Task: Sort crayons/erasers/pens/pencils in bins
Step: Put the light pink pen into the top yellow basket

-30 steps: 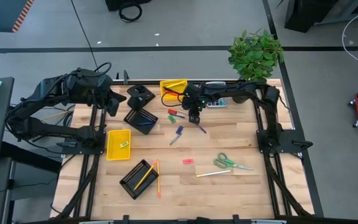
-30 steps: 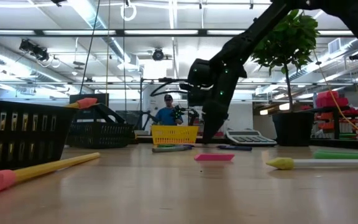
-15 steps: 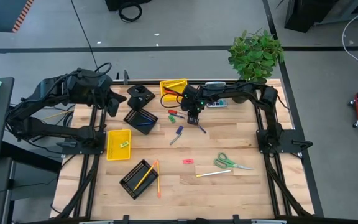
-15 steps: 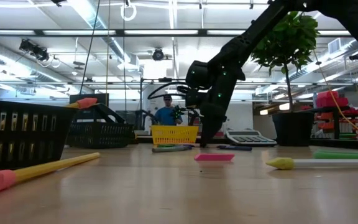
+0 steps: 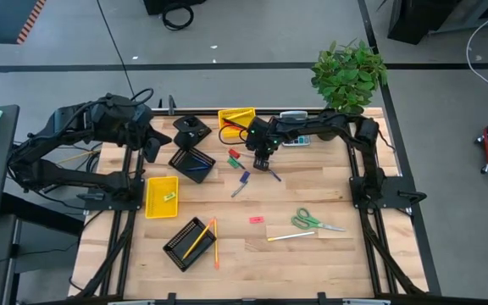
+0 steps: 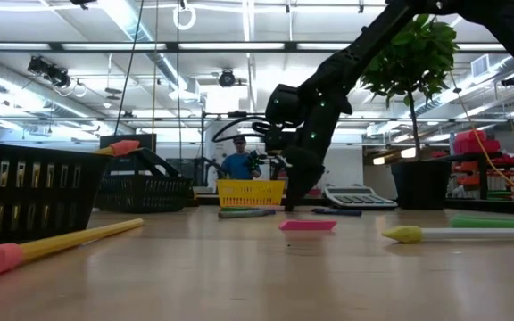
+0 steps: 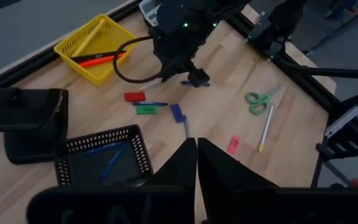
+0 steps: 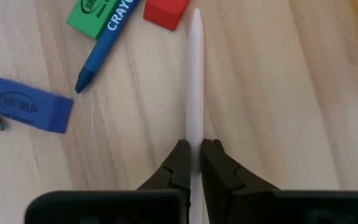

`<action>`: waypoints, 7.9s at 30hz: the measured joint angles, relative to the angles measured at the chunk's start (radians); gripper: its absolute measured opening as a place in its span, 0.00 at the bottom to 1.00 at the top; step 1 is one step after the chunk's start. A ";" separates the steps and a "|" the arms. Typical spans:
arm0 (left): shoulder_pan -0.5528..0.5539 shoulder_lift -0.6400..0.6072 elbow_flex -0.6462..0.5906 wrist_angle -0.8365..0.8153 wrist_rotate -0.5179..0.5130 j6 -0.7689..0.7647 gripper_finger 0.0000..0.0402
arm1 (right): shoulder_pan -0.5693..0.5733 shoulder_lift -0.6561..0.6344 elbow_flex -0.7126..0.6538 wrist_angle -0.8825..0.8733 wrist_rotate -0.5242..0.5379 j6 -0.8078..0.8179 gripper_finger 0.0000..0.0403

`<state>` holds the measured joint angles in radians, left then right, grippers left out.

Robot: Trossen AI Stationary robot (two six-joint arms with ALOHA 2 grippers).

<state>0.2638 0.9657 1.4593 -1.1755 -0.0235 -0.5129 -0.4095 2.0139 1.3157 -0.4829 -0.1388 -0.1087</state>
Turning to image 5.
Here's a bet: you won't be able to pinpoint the white pencil with yellow cap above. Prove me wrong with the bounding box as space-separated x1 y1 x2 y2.
266 230 317 243

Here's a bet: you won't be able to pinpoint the black mat with orange edge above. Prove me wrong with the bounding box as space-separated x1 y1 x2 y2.
0 0 48 46

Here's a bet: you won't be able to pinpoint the green handled scissors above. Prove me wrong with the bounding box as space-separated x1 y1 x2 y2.
290 206 347 233

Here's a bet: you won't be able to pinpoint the black cabinet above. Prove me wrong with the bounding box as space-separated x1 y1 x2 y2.
386 0 488 46

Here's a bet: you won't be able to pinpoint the potted green plant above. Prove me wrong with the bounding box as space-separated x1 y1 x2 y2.
309 38 390 142

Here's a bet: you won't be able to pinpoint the black table frame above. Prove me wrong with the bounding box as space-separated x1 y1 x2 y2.
66 106 443 305

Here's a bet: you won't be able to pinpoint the grey desk calculator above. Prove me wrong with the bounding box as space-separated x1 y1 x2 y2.
279 110 313 148

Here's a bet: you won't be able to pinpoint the black plastic bin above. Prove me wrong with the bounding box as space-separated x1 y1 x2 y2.
167 146 218 185
161 216 219 274

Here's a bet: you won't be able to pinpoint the yellow plastic bin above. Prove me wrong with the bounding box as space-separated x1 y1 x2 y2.
144 175 180 220
217 106 258 139

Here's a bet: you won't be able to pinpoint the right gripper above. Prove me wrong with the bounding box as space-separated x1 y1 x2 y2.
245 116 282 172

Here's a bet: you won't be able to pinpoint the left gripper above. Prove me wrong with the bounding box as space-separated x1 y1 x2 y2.
118 103 174 165

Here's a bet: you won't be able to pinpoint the black equipment case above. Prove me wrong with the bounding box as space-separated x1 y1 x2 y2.
141 0 208 16

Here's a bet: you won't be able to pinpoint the black tape dispenser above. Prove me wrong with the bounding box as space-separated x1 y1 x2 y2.
171 114 213 150

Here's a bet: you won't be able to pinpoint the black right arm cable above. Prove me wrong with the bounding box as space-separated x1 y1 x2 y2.
217 122 252 147

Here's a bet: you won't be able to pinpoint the grey pen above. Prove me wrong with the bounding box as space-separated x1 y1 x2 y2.
230 180 251 199

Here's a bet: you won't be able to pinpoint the yellow pencil with eraser cap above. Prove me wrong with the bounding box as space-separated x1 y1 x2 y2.
212 216 221 271
180 218 216 261

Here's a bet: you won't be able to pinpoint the black cable coil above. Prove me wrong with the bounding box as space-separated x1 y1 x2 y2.
160 1 196 32

